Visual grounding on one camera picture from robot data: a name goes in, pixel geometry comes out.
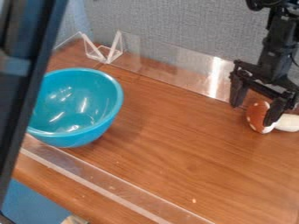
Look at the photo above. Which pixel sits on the blue plastic bowl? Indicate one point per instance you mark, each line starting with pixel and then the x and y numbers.
pixel 78 105

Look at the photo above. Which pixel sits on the clear acrylic corner bracket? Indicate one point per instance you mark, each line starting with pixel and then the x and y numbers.
pixel 103 54

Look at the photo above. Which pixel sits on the clear acrylic barrier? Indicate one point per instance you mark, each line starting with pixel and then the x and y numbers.
pixel 178 66
pixel 128 195
pixel 67 40

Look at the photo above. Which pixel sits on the clear acrylic back barrier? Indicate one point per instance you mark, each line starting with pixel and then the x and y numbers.
pixel 178 66

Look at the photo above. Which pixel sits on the clear acrylic front barrier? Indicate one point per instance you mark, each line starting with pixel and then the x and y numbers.
pixel 128 195

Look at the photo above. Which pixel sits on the clear acrylic left barrier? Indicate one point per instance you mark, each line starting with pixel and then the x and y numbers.
pixel 67 40

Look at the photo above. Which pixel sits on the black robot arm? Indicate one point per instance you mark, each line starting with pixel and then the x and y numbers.
pixel 283 19

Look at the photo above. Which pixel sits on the brown white plush mushroom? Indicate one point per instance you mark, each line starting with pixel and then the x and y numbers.
pixel 255 115

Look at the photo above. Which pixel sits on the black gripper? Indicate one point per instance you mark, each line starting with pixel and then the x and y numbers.
pixel 267 78

